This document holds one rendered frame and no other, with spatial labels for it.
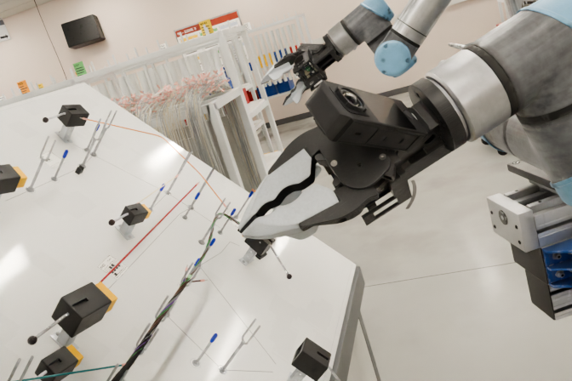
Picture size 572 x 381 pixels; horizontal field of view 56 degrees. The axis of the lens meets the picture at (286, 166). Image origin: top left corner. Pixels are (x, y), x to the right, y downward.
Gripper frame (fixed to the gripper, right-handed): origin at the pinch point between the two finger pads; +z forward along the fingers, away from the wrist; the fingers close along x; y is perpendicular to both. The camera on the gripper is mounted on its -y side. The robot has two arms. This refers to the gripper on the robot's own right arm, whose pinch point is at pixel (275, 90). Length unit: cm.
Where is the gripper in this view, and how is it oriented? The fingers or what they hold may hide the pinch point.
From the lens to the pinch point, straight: 142.7
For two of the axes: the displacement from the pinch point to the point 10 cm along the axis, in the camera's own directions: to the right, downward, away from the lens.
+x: 6.6, 5.9, 4.7
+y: 0.7, 5.8, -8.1
